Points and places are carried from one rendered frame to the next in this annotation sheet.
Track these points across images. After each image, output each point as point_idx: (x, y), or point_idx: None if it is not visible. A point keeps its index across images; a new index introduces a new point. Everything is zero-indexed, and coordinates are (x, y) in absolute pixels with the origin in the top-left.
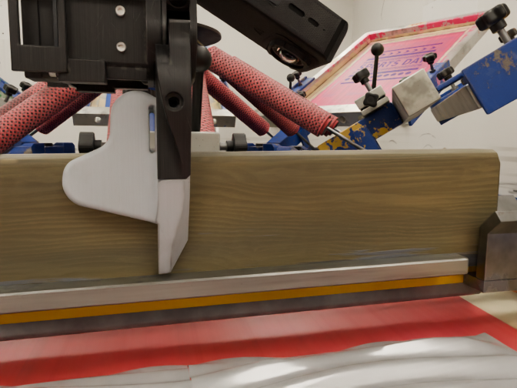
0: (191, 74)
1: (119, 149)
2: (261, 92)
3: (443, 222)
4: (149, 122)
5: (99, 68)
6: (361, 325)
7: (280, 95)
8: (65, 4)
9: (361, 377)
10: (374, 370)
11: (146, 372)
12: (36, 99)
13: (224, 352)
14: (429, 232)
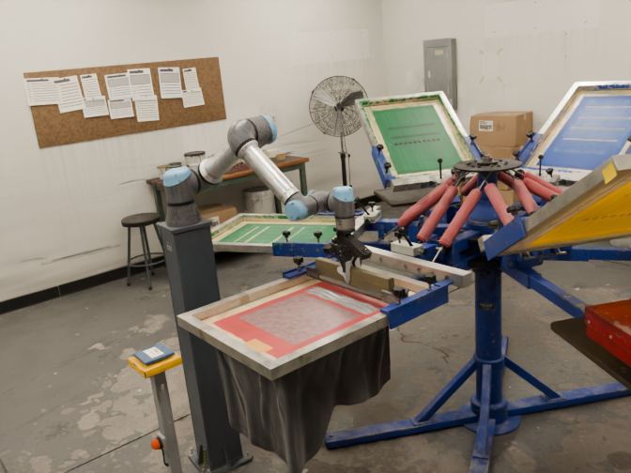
0: (343, 261)
1: (341, 267)
2: (497, 212)
3: (380, 288)
4: (474, 211)
5: (338, 257)
6: (373, 301)
7: (501, 216)
8: (335, 250)
9: (354, 303)
10: (356, 303)
11: (342, 295)
12: (419, 205)
13: (353, 297)
14: (378, 289)
